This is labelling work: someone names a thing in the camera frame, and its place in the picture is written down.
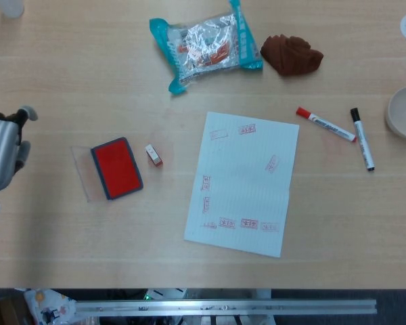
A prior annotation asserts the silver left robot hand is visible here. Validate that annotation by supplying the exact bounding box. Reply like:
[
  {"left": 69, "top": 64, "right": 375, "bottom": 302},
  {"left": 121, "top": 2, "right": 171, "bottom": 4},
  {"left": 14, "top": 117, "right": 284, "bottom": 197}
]
[{"left": 0, "top": 105, "right": 39, "bottom": 192}]

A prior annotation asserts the small red white stamp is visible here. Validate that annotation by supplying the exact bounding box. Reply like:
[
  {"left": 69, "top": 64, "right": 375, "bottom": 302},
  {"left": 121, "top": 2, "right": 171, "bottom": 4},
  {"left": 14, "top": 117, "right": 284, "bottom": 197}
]
[{"left": 144, "top": 144, "right": 164, "bottom": 167}]

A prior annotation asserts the clear ink pad lid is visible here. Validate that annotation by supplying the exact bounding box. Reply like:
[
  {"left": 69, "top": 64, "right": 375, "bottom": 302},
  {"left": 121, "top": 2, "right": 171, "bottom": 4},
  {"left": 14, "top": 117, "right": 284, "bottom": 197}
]
[{"left": 70, "top": 145, "right": 109, "bottom": 203}]

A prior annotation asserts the red ink pad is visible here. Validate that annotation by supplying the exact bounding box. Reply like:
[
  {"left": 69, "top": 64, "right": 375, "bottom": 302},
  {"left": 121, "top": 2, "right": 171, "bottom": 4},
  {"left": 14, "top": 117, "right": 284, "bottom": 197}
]
[{"left": 90, "top": 136, "right": 144, "bottom": 200}]

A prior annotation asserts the clear plastic squeeze bottle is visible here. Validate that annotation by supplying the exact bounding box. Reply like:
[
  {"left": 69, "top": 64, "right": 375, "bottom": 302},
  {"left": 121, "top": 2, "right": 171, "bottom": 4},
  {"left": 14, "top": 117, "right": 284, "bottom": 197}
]
[{"left": 0, "top": 0, "right": 25, "bottom": 18}]

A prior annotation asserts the white printed paper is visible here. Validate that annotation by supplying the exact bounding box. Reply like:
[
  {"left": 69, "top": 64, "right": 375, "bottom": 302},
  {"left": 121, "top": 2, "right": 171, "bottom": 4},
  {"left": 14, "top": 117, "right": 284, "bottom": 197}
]
[{"left": 23, "top": 289, "right": 78, "bottom": 325}]

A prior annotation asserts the white device under table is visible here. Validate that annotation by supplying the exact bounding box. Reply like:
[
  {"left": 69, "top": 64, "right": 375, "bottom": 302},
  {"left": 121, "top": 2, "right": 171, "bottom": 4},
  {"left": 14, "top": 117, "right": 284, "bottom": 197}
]
[{"left": 145, "top": 288, "right": 187, "bottom": 301}]

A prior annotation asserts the teal silver snack packet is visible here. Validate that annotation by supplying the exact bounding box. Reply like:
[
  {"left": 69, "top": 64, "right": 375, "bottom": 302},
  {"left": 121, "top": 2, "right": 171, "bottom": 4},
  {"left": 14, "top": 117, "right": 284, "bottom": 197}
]
[{"left": 149, "top": 0, "right": 264, "bottom": 96}]

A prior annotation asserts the white lined paper sheet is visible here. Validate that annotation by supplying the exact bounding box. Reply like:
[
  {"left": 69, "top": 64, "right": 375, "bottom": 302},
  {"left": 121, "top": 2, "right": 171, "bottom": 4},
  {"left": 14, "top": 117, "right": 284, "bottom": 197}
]
[{"left": 183, "top": 112, "right": 300, "bottom": 259}]

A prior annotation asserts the brown crumpled cloth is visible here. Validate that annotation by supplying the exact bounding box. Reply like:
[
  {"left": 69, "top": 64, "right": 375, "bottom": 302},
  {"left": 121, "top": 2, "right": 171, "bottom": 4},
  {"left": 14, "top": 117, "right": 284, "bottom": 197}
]
[{"left": 259, "top": 33, "right": 325, "bottom": 77}]

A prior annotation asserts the red whiteboard marker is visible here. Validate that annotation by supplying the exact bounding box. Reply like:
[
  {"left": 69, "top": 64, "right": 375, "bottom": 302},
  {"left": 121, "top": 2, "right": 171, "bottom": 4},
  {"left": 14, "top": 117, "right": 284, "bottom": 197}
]
[{"left": 296, "top": 106, "right": 357, "bottom": 144}]

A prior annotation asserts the black whiteboard marker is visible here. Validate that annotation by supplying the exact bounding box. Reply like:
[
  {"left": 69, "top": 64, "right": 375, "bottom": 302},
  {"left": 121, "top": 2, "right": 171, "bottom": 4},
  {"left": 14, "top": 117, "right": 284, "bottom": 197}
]
[{"left": 350, "top": 107, "right": 376, "bottom": 172}]

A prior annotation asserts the aluminium rail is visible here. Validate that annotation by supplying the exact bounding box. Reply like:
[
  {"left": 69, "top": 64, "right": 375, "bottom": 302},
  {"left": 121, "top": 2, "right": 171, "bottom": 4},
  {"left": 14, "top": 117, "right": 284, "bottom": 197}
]
[{"left": 74, "top": 299, "right": 378, "bottom": 318}]

